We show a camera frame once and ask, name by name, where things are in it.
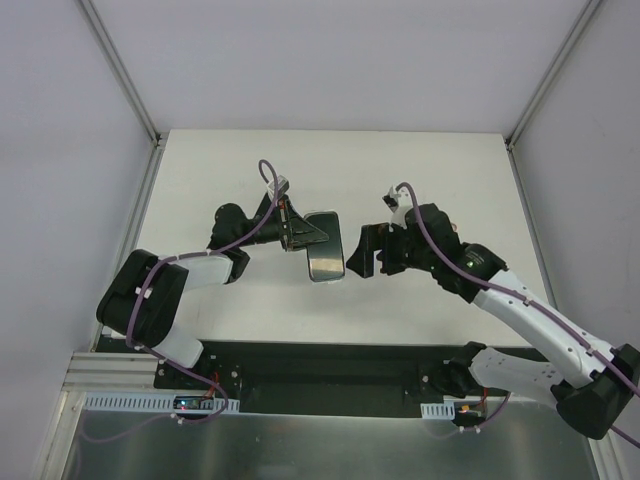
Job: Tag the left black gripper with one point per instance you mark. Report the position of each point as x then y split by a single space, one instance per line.
288 226

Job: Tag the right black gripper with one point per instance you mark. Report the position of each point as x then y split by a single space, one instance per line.
388 251

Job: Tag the black phone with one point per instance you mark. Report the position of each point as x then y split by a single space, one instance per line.
326 259

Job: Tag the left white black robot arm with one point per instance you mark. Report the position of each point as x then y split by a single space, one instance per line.
143 299

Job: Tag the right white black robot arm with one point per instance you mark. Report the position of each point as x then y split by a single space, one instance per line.
429 243

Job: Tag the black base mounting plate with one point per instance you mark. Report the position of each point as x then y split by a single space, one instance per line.
385 381

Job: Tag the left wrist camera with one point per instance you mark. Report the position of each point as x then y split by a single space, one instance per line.
278 187

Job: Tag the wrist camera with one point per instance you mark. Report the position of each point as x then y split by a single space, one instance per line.
278 187
399 202

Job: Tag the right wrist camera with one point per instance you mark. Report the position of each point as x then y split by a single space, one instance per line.
399 202

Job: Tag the right white cable duct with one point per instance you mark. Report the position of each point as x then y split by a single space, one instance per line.
441 411

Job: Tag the white cable duct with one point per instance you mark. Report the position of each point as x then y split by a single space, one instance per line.
441 411
158 403

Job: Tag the left white cable duct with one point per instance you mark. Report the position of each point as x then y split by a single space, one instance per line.
158 403

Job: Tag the aluminium frame front rail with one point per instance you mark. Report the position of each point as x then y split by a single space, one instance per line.
119 370

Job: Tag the left aluminium frame post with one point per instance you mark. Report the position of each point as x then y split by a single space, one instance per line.
109 50

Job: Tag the aluminium frame post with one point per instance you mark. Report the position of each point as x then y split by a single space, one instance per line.
566 49
109 50

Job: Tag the right aluminium frame post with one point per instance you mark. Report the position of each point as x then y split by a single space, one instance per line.
566 49

